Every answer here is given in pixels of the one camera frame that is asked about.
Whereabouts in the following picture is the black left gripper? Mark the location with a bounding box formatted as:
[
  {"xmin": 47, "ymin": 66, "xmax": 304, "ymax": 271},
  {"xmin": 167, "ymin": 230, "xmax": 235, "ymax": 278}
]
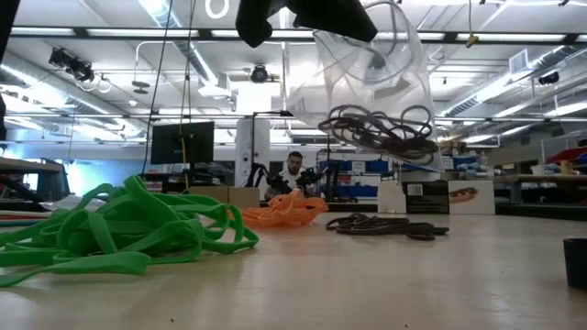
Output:
[{"xmin": 235, "ymin": 0, "xmax": 380, "ymax": 50}]

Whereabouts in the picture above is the clear plastic zip bag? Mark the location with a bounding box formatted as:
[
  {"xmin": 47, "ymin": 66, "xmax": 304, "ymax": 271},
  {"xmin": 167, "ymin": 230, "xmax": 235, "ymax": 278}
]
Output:
[{"xmin": 286, "ymin": 0, "xmax": 446, "ymax": 173}]

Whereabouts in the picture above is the orange rubber band pile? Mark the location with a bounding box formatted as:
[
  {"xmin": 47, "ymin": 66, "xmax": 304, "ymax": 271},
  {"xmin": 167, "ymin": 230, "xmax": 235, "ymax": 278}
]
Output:
[{"xmin": 238, "ymin": 190, "xmax": 329, "ymax": 229}]

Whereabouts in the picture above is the black rubber band pile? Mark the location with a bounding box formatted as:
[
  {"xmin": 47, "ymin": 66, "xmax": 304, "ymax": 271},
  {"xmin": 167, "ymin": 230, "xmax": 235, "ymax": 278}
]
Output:
[{"xmin": 318, "ymin": 104, "xmax": 449, "ymax": 242}]

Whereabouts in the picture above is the green rubber band pile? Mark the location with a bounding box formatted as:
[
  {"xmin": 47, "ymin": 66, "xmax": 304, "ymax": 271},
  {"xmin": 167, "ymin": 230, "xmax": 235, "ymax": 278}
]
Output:
[{"xmin": 0, "ymin": 173, "xmax": 260, "ymax": 290}]

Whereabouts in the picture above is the person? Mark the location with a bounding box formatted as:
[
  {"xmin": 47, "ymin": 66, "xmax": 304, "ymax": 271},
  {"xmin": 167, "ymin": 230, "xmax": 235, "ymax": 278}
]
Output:
[{"xmin": 264, "ymin": 150, "xmax": 322, "ymax": 201}]

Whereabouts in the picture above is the white card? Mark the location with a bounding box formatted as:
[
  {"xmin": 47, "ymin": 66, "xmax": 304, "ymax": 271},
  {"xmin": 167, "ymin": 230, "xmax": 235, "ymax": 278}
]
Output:
[{"xmin": 377, "ymin": 181, "xmax": 407, "ymax": 215}]

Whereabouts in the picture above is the ceiling air vent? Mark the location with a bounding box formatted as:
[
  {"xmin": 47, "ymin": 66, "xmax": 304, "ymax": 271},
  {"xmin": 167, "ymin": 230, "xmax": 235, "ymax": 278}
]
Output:
[{"xmin": 508, "ymin": 48, "xmax": 529, "ymax": 74}]

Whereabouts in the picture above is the black flat monitor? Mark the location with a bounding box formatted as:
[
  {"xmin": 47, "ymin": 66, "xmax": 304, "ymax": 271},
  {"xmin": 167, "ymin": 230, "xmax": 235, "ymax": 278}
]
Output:
[{"xmin": 150, "ymin": 120, "xmax": 216, "ymax": 166}]

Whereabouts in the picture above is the black labelled box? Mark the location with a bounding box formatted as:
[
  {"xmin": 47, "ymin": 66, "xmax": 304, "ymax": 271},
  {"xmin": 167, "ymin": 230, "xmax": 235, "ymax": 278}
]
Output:
[{"xmin": 402, "ymin": 180, "xmax": 449, "ymax": 215}]

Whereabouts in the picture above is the small brown cardboard box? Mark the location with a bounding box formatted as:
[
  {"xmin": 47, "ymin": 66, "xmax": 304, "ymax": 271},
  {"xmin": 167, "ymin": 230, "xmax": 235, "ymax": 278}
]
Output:
[{"xmin": 188, "ymin": 185, "xmax": 261, "ymax": 208}]

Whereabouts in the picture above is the white hot dog sign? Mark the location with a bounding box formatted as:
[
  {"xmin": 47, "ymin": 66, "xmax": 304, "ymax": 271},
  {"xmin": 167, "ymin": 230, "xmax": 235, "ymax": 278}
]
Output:
[{"xmin": 448, "ymin": 179, "xmax": 496, "ymax": 215}]

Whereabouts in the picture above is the long wooden workbench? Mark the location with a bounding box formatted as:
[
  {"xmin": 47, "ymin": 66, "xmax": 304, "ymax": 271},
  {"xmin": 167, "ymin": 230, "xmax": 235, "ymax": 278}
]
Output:
[{"xmin": 493, "ymin": 172, "xmax": 587, "ymax": 216}]

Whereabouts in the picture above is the red bin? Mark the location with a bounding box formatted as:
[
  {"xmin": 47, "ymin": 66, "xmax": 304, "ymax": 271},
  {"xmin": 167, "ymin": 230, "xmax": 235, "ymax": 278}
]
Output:
[{"xmin": 548, "ymin": 145, "xmax": 587, "ymax": 166}]

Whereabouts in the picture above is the wooden table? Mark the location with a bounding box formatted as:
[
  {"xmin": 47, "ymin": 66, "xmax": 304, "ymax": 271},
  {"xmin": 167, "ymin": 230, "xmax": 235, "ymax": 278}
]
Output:
[{"xmin": 0, "ymin": 157, "xmax": 63, "ymax": 203}]

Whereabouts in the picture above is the small black round object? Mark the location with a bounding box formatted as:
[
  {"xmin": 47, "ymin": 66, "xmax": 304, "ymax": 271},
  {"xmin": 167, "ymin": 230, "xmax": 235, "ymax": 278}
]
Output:
[{"xmin": 562, "ymin": 236, "xmax": 587, "ymax": 291}]

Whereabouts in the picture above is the black dome camera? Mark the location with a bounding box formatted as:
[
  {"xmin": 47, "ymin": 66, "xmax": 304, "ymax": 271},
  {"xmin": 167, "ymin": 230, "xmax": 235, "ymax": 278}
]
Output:
[{"xmin": 249, "ymin": 64, "xmax": 270, "ymax": 84}]

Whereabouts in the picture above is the black hanging cable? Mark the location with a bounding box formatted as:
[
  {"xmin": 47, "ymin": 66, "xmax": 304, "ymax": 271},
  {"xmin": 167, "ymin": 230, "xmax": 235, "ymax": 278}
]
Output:
[{"xmin": 139, "ymin": 0, "xmax": 176, "ymax": 176}]

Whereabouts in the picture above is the yellow hanging cable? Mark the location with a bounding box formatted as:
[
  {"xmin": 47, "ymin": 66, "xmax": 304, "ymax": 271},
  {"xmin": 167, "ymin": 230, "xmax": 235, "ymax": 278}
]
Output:
[{"xmin": 180, "ymin": 0, "xmax": 198, "ymax": 192}]

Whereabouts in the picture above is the black ceiling camera mount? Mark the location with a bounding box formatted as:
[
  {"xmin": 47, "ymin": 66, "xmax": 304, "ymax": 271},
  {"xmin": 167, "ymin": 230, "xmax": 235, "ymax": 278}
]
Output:
[{"xmin": 48, "ymin": 47, "xmax": 96, "ymax": 83}]

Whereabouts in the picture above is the multicoloured wire harness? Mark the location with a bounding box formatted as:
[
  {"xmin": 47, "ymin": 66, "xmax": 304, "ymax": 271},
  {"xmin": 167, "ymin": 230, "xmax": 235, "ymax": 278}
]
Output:
[{"xmin": 0, "ymin": 209, "xmax": 52, "ymax": 228}]

